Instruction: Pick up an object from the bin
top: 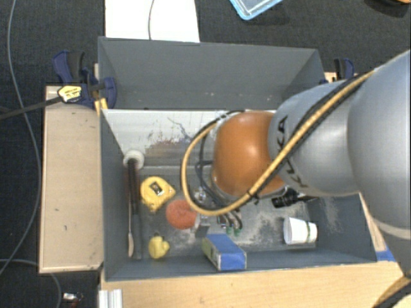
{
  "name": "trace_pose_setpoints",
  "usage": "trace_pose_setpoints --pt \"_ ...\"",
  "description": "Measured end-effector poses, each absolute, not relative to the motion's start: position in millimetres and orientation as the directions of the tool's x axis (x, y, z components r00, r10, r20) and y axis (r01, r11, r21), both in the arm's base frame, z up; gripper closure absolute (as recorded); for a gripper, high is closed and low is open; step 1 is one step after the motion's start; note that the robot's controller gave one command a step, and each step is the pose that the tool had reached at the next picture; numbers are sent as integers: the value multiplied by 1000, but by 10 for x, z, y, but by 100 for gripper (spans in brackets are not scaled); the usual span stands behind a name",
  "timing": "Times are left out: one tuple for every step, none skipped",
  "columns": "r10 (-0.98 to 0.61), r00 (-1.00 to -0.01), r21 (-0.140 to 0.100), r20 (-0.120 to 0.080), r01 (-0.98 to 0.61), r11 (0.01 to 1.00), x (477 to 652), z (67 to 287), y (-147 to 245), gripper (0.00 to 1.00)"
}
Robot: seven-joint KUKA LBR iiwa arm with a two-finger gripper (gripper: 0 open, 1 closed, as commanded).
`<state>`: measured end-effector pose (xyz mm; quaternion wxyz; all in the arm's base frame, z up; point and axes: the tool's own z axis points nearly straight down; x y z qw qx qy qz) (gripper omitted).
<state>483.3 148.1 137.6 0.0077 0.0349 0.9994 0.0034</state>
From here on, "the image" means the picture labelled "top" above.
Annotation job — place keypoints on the orange round scrubber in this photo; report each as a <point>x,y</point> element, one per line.
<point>180,214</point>

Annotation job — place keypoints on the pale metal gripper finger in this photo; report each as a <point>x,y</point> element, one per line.
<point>203,229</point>

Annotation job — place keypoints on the black cylinder on white bracket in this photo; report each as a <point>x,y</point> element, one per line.
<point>284,201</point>

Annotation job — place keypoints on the yellow toy duck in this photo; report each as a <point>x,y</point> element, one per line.
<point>158,247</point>

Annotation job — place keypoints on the yellow tape measure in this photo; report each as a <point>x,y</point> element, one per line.
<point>156,192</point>

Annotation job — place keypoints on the white round roll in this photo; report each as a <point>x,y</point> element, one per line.
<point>135,156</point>

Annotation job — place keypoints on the grey metal bin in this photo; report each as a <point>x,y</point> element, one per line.
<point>192,75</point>

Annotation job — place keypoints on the blue and yellow box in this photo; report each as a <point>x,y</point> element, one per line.
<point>224,252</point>

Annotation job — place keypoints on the pale wood board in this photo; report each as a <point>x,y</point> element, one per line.
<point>70,178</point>

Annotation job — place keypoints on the white paper cup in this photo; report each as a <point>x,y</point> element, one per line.
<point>298,231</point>

